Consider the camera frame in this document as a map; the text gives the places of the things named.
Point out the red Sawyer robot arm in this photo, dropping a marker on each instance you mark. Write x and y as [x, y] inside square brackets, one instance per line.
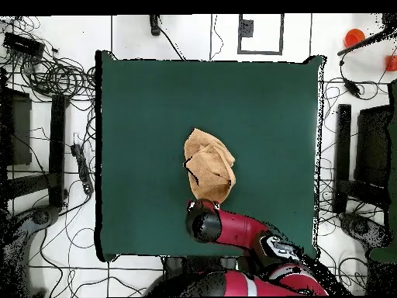
[242, 228]

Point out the black cross beam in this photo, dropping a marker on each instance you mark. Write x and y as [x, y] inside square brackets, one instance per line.
[31, 184]

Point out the black flat bar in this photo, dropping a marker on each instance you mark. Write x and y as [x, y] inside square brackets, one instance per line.
[342, 155]
[57, 149]

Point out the black box device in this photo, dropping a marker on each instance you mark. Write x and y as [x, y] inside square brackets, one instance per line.
[23, 46]

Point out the tan terry towel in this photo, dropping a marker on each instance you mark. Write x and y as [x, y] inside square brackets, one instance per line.
[211, 173]

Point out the orange plastic cup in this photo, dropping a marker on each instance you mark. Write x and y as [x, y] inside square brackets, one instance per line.
[392, 63]
[354, 38]

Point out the black flat panel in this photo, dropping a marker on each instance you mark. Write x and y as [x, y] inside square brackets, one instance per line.
[20, 130]
[372, 146]

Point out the black power strip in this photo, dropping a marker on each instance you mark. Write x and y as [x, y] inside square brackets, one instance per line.
[82, 169]

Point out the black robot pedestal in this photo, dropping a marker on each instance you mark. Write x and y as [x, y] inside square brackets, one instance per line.
[186, 264]

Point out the black thin rod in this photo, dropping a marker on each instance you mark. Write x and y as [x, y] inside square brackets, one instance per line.
[359, 43]

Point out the grey square frame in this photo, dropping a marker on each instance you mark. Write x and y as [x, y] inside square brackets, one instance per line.
[281, 34]

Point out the grey chair base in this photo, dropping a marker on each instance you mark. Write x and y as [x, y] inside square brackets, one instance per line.
[40, 217]
[359, 226]

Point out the dark grey square patch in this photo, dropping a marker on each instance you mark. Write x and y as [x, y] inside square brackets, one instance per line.
[246, 28]

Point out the dark green table cloth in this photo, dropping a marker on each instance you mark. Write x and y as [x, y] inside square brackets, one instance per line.
[149, 124]

